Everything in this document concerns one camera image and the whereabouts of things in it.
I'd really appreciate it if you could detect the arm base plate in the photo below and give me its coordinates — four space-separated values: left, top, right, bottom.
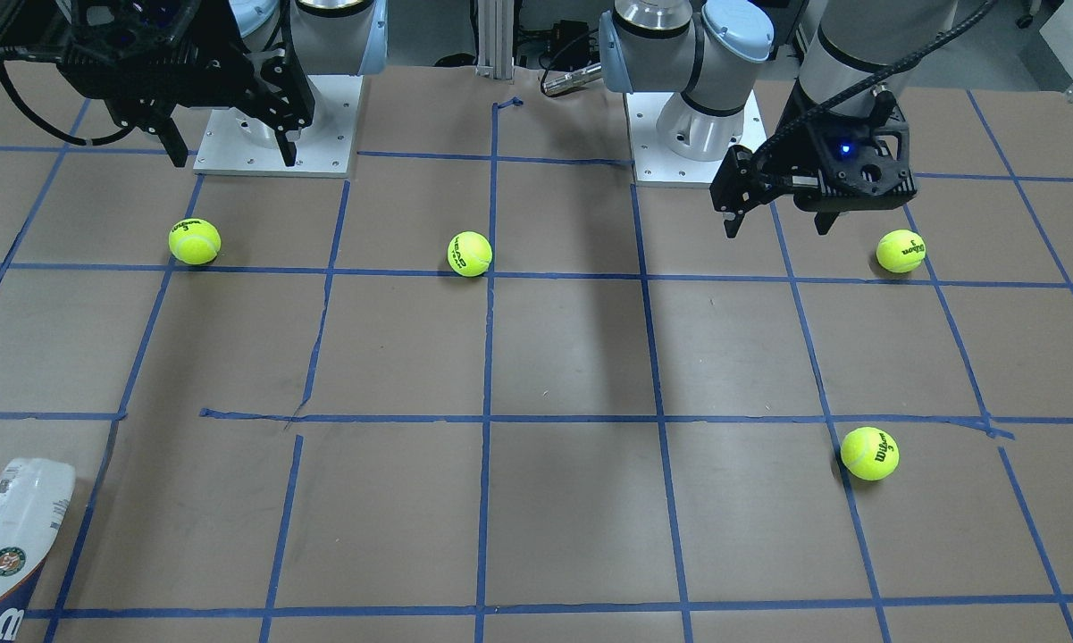
624 91 767 188
193 76 365 179

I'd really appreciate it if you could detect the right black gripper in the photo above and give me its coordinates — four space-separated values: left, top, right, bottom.
57 1 315 169

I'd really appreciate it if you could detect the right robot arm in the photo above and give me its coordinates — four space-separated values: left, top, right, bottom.
55 1 388 179

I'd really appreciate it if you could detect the tennis ball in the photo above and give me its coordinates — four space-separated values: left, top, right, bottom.
840 426 901 481
168 217 222 267
874 229 926 274

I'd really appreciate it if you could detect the aluminium frame post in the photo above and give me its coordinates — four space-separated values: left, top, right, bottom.
474 0 516 84

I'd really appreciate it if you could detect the white tennis ball can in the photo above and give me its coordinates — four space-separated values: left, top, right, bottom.
0 457 76 642

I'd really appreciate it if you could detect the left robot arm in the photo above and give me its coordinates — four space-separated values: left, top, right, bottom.
599 1 993 238

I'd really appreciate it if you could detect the tennis ball centre Head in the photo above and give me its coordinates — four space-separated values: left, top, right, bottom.
447 230 494 278

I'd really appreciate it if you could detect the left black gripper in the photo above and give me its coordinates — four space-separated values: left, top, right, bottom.
710 85 918 239

